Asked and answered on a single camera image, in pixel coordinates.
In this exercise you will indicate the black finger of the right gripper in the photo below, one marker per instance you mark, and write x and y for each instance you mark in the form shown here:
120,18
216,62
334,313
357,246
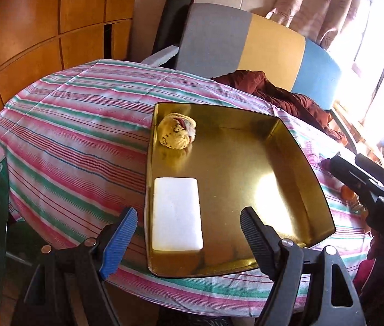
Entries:
363,176

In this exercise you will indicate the white armrest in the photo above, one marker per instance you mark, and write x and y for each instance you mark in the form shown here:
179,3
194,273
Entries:
161,57

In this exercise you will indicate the striped bed sheet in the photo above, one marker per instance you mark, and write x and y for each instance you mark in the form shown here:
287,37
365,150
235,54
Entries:
76,144

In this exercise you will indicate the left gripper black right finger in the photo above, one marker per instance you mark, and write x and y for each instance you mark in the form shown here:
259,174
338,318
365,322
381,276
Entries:
331,299

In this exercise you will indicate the dark red jacket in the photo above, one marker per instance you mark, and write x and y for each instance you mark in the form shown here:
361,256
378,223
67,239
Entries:
298,105

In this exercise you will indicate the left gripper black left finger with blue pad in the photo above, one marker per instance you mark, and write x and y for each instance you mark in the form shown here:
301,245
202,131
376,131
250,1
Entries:
44,299

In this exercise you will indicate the black rolled mat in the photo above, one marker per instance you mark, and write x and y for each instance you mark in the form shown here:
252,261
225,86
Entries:
172,24

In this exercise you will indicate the wooden wardrobe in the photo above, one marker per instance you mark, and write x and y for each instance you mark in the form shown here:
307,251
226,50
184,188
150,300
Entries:
40,37

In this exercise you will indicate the gold metal tray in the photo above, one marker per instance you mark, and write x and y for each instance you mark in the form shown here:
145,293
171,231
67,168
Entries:
238,159

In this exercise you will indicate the beige curtain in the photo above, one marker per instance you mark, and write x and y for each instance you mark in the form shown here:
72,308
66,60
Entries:
321,21

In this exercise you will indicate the white foam block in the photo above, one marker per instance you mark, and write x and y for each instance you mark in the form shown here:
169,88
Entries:
176,215

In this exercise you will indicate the orange fruit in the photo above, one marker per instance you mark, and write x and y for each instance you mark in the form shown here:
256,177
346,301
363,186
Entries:
347,194

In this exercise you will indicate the yellow plush toy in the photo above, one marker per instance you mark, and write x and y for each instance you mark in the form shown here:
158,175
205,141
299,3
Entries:
176,131

